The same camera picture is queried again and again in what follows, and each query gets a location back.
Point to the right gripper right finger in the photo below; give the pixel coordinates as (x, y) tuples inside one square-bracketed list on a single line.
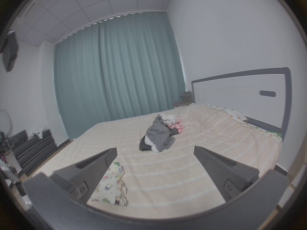
[(223, 174)]

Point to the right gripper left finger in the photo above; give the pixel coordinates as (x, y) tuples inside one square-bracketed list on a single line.
[(84, 176)]

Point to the white printed pyjama top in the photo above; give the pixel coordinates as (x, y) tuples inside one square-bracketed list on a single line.
[(110, 186)]

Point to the bed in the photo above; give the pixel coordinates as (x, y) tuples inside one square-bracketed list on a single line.
[(191, 171)]

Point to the pile of clothes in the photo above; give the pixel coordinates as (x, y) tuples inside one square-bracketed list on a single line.
[(158, 135)]

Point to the white crumpled cloth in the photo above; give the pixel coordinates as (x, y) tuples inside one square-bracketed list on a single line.
[(38, 132)]

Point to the grey bedside table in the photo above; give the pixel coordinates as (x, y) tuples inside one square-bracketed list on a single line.
[(183, 100)]

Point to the blue-green curtain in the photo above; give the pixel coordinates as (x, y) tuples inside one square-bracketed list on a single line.
[(139, 68), (79, 85)]

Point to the white ceiling air vent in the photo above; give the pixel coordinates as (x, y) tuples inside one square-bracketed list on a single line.
[(31, 5)]

